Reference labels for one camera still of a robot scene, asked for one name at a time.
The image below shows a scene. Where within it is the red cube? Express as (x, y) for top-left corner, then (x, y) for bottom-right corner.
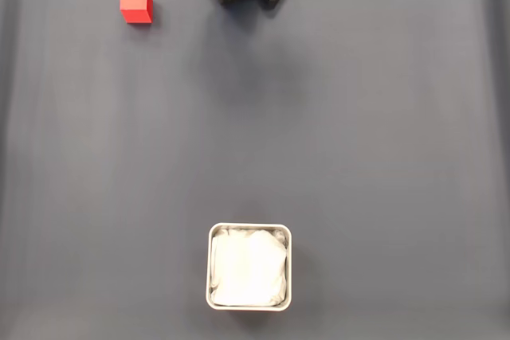
(119, 0), (155, 25)

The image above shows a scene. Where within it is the square metal box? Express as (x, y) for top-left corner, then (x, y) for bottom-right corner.
(206, 223), (292, 312)

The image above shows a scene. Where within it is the white crumpled tissue paper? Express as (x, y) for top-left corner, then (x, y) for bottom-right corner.
(210, 227), (288, 307)

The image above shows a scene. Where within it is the dark grey table mat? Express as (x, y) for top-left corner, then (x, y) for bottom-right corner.
(0, 0), (510, 340)

